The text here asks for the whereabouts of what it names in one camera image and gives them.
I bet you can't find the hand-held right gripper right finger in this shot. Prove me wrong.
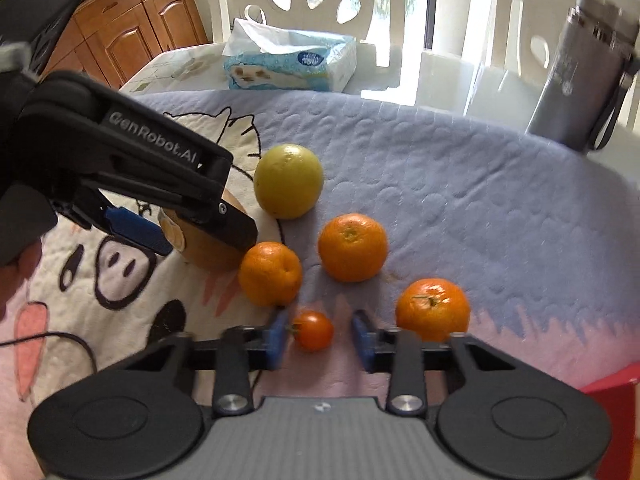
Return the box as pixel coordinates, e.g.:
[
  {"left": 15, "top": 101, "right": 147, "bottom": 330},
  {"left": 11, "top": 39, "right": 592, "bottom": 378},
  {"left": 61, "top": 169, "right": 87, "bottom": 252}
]
[{"left": 349, "top": 309, "right": 522, "bottom": 417}]

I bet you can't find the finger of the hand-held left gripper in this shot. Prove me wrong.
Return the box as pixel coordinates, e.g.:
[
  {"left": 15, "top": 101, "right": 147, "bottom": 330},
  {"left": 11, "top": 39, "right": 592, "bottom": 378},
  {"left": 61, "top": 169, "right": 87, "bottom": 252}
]
[
  {"left": 80, "top": 172, "right": 260, "bottom": 252},
  {"left": 50, "top": 184, "right": 174, "bottom": 257}
]

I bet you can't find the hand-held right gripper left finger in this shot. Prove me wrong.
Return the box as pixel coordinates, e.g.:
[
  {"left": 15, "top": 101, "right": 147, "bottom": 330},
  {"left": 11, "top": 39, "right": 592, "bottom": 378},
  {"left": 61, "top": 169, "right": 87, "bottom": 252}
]
[{"left": 120, "top": 309, "right": 292, "bottom": 417}]

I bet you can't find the brown kiwi with yellow sticker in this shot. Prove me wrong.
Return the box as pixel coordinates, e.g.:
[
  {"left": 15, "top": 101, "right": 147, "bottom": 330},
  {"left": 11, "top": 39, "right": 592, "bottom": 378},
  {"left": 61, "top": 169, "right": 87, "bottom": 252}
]
[{"left": 159, "top": 189, "right": 250, "bottom": 272}]

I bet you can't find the cherry tomato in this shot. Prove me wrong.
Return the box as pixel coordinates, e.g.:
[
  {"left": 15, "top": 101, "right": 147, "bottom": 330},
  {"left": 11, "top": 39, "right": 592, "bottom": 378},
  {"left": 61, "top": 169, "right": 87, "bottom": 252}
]
[{"left": 286, "top": 310, "right": 335, "bottom": 352}]

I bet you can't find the red cardboard box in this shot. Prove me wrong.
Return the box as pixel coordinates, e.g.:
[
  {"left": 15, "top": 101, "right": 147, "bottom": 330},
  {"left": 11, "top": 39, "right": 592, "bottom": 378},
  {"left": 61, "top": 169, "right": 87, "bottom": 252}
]
[{"left": 582, "top": 365, "right": 640, "bottom": 413}]

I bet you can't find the person's left hand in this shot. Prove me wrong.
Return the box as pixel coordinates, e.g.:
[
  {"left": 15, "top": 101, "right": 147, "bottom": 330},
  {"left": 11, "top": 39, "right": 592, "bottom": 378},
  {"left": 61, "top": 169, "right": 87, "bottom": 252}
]
[{"left": 0, "top": 241, "right": 45, "bottom": 318}]

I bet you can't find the yellow-green round citrus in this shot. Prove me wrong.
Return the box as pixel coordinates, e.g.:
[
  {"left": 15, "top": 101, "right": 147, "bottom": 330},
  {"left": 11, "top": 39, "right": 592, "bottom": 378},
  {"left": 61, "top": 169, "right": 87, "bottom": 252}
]
[{"left": 253, "top": 143, "right": 325, "bottom": 220}]

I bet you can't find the mandarin with stem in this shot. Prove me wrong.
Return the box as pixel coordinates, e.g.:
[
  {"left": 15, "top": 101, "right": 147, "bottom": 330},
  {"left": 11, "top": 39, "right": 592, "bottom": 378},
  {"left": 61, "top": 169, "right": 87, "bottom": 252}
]
[{"left": 395, "top": 278, "right": 471, "bottom": 343}]

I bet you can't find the wooden cabinet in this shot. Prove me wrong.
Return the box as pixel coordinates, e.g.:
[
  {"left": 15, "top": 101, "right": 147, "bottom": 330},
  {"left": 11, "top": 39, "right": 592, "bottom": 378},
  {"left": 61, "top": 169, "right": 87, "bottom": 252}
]
[{"left": 45, "top": 0, "right": 209, "bottom": 92}]

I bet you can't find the blue tissue box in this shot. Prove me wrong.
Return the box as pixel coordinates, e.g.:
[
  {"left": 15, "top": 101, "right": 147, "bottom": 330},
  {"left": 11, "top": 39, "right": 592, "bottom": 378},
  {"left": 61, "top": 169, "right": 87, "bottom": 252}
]
[{"left": 222, "top": 17, "right": 358, "bottom": 93}]

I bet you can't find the printed cartoon blanket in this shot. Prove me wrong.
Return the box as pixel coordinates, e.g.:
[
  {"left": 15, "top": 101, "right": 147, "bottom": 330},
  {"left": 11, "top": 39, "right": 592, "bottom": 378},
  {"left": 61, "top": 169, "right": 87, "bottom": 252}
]
[{"left": 0, "top": 87, "right": 640, "bottom": 480}]

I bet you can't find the white chair with oval cutouts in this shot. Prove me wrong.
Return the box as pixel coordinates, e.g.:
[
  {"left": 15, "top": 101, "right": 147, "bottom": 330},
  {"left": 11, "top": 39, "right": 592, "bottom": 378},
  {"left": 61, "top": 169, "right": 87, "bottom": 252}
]
[
  {"left": 214, "top": 0, "right": 393, "bottom": 46},
  {"left": 462, "top": 0, "right": 593, "bottom": 121}
]

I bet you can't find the grey thermos bottle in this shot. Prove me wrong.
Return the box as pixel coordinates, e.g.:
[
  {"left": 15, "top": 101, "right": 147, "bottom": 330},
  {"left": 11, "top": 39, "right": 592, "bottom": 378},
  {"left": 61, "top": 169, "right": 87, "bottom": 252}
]
[{"left": 525, "top": 0, "right": 640, "bottom": 156}]

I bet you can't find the black cable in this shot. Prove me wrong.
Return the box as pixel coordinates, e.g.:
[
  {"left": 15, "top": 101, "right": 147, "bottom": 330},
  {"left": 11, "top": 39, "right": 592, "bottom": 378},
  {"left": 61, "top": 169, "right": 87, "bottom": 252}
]
[{"left": 0, "top": 332, "right": 99, "bottom": 374}]

